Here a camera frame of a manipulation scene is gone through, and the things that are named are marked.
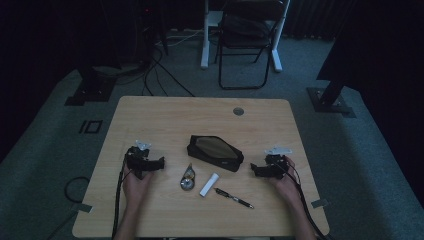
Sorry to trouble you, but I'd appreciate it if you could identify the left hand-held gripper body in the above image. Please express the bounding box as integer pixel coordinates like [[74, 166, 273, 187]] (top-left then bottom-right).
[[125, 139, 153, 180]]

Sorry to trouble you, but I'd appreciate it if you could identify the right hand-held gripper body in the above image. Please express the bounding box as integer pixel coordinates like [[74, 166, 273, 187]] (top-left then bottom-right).
[[264, 145, 293, 179]]

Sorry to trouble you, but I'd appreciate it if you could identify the black pen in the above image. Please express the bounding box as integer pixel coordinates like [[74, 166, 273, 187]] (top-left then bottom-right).
[[213, 187, 255, 210]]

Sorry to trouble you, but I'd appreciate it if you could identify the black pencil case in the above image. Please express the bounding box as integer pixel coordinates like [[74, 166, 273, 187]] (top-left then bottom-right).
[[186, 134, 245, 173]]

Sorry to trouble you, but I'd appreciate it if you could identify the person's right hand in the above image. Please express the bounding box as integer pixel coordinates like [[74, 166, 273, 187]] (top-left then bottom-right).
[[269, 156, 303, 204]]

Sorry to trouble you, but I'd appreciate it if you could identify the person's left hand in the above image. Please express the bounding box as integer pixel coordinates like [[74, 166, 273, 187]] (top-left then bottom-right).
[[122, 165, 155, 203]]

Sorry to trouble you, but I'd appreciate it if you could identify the grey tape strip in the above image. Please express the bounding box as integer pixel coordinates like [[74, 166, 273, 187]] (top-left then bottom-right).
[[70, 202, 94, 214], [310, 198, 330, 209]]

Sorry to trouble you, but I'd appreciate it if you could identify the black stand base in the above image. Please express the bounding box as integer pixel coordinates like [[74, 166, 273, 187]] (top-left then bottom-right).
[[306, 78, 357, 119], [64, 66, 116, 107]]

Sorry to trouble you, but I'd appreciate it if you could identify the dark equipment rack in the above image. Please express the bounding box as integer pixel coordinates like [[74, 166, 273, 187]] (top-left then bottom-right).
[[131, 0, 169, 68]]

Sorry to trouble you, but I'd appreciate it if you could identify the black folding chair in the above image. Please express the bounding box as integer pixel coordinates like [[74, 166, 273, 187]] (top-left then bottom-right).
[[216, 0, 285, 91]]

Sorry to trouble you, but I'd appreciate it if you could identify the dark curtain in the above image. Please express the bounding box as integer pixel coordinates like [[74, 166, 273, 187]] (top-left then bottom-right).
[[287, 0, 354, 42]]

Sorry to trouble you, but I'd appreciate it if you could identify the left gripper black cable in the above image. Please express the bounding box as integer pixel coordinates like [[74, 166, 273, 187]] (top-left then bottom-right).
[[111, 154, 130, 240]]

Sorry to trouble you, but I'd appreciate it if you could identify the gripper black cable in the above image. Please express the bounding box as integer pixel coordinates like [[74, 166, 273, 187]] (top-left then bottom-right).
[[274, 155, 332, 240], [111, 154, 130, 240]]

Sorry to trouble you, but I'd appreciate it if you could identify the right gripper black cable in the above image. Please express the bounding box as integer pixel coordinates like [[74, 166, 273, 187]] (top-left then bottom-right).
[[274, 155, 332, 240]]

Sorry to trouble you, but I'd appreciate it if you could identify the black floor cable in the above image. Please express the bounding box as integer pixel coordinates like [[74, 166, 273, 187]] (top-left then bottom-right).
[[142, 46, 196, 98]]

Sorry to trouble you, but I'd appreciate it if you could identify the white desk frame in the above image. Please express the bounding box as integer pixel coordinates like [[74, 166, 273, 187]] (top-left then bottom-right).
[[200, 0, 292, 73]]

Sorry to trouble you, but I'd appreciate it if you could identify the white floor cable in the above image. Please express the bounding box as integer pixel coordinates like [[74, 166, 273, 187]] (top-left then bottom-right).
[[155, 29, 205, 48]]

